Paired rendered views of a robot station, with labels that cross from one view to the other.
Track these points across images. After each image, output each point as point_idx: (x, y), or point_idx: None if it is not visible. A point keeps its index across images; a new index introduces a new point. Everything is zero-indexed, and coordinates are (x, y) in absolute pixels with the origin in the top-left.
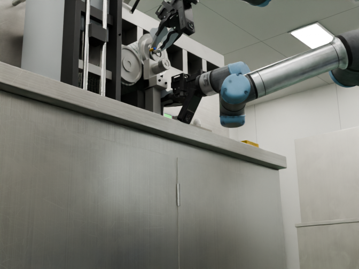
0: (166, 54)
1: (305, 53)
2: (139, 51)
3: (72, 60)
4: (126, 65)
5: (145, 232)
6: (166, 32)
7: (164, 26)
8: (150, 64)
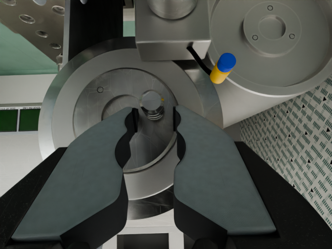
0: (45, 153)
1: None
2: (214, 104)
3: None
4: (283, 16)
5: None
6: (188, 191)
7: (276, 224)
8: (203, 10)
